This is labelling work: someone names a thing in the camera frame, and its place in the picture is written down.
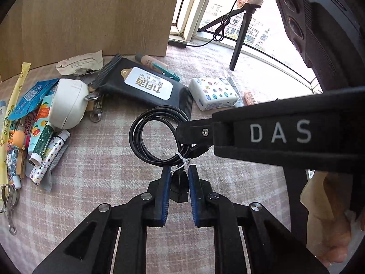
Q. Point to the green white toothpaste tube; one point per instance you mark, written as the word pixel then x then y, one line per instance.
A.
pixel 38 120

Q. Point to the brown fibreboard panel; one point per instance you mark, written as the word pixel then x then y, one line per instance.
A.
pixel 85 14

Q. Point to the white window frame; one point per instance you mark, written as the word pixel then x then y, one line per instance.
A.
pixel 196 5

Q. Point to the white round device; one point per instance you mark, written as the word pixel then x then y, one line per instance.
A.
pixel 68 105

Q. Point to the crumpled white paper packet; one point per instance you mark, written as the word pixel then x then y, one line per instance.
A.
pixel 77 62

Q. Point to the black tripod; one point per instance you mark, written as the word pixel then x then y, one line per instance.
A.
pixel 238 48

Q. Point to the small pink bottle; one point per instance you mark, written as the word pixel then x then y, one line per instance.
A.
pixel 148 60
pixel 250 98

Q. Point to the patterned white tissue pack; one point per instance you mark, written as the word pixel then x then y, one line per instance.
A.
pixel 211 94

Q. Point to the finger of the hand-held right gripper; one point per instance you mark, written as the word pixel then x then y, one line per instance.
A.
pixel 204 149
pixel 194 131

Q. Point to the person's right hand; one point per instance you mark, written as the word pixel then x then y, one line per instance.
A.
pixel 328 205

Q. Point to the blue foil packet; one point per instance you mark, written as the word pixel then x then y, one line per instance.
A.
pixel 31 97

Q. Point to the black wet wipes pack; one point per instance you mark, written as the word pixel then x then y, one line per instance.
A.
pixel 114 82

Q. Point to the pink printed tag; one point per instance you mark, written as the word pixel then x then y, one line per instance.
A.
pixel 251 1

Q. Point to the plaid cloth covered desktop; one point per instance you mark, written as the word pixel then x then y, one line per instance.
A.
pixel 99 159

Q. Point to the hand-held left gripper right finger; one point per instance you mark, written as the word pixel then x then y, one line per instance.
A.
pixel 193 194

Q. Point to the small blue capped tube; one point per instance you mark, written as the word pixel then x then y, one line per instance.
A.
pixel 12 171

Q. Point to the long yellow packet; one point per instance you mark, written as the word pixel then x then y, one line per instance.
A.
pixel 17 91

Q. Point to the small orange toy figure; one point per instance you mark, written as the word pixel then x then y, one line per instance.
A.
pixel 18 138

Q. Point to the apartment buildings outside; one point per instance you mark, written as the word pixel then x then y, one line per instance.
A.
pixel 256 31

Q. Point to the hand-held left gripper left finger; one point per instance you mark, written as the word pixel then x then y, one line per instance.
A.
pixel 166 194

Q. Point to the blue plastic clothespin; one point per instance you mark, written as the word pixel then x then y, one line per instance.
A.
pixel 168 72

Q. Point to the white patterned lip balm tube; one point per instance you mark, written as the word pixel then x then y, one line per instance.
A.
pixel 50 159

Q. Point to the clear plastic wrapper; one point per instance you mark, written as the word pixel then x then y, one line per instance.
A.
pixel 50 182

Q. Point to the small metal scissors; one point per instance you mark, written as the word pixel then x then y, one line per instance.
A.
pixel 12 198

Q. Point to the wooden clothespin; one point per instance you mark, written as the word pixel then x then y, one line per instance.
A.
pixel 21 165

